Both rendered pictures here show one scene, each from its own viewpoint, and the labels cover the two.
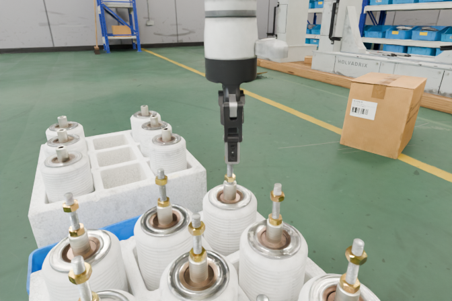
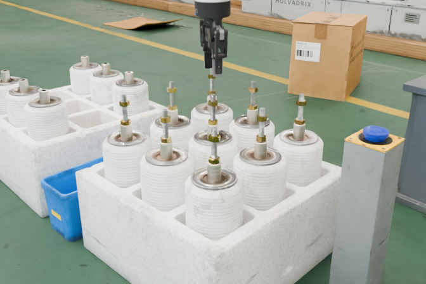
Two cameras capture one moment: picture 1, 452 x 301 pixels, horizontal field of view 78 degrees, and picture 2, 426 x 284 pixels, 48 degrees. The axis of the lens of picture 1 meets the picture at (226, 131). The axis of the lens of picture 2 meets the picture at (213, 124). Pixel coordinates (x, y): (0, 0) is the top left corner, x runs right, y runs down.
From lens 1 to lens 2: 0.63 m
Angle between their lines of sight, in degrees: 13
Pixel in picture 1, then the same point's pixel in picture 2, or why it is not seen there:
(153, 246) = (173, 135)
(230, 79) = (216, 15)
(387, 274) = not seen: hidden behind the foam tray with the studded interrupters
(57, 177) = (48, 116)
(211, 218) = (202, 123)
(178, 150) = (144, 90)
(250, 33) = not seen: outside the picture
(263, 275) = (250, 140)
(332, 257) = not seen: hidden behind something
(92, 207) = (79, 144)
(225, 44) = not seen: outside the picture
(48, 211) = (46, 146)
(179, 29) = not seen: outside the picture
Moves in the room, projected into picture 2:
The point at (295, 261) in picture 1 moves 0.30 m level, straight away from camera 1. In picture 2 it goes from (268, 129) to (263, 85)
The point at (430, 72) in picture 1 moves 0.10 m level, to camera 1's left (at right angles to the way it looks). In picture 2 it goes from (378, 9) to (362, 10)
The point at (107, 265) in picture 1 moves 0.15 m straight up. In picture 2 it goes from (149, 142) to (145, 67)
